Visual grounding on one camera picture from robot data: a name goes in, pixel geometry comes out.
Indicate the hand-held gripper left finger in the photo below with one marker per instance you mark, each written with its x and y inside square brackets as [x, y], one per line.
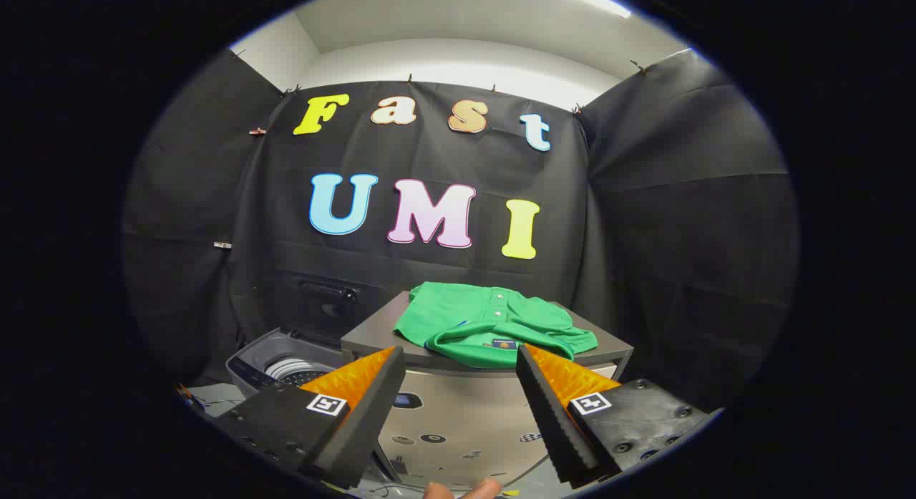
[372, 406]

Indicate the grey top-load washing machine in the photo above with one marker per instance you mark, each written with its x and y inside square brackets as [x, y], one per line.
[247, 363]

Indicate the grey cabinet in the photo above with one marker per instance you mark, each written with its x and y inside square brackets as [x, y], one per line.
[458, 413]

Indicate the green polo shirt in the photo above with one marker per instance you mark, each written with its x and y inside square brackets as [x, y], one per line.
[458, 320]

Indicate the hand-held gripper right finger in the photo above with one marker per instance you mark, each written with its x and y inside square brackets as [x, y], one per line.
[547, 406]

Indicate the black backdrop cloth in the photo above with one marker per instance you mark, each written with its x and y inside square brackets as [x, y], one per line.
[444, 155]

